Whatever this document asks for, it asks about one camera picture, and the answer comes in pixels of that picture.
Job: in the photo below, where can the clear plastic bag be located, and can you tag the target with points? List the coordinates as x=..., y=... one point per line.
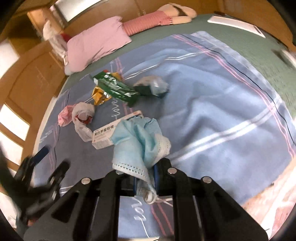
x=150, y=82

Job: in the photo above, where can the pink pillow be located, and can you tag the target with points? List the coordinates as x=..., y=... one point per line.
x=97, y=44

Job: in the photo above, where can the white plastic bag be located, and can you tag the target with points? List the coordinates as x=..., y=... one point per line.
x=81, y=129

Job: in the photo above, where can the yellow snack wrapper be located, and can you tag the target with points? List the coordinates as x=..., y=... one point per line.
x=99, y=95

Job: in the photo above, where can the dark green snack bag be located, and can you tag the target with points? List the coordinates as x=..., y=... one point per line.
x=113, y=87

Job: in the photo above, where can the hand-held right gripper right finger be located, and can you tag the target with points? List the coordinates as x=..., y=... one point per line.
x=163, y=178

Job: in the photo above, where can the blue plaid blanket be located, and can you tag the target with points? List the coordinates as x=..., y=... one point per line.
x=208, y=104

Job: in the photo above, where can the light blue face mask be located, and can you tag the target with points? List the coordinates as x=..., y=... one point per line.
x=136, y=143

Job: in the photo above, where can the white hanging cloth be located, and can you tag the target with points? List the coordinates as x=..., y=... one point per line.
x=53, y=34

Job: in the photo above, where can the white flat board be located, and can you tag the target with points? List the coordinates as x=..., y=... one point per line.
x=231, y=23

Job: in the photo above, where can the white medicine box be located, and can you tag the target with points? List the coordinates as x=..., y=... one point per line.
x=101, y=136

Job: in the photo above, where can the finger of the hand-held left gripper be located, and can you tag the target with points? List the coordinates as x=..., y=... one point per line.
x=60, y=171
x=42, y=151

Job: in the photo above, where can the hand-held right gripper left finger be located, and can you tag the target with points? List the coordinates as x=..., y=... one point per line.
x=113, y=183

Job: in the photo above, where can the frosted glass window panel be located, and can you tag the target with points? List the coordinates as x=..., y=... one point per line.
x=69, y=9

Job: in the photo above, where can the red striped stuffed doll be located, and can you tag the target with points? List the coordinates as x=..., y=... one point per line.
x=143, y=23

